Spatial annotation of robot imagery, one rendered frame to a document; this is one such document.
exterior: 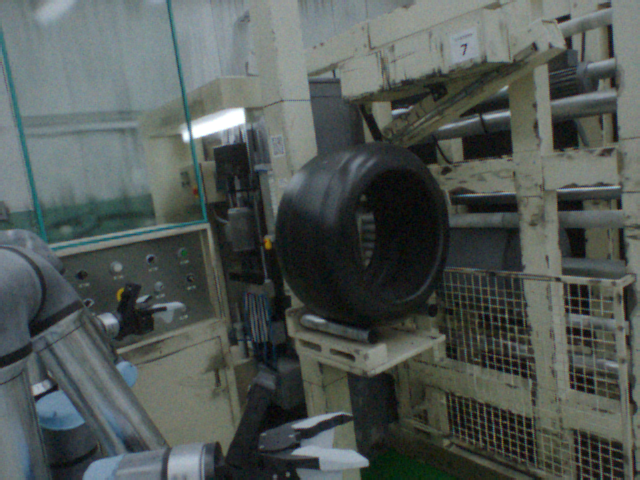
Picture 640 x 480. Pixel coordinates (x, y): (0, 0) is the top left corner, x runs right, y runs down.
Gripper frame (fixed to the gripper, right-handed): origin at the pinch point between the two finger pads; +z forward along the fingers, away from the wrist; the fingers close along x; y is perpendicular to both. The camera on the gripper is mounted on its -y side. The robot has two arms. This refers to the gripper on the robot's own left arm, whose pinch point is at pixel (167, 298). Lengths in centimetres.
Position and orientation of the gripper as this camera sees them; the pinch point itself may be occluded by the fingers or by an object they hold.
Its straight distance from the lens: 171.2
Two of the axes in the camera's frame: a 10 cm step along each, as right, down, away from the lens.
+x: 8.3, 1.0, -5.5
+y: 0.2, 9.8, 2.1
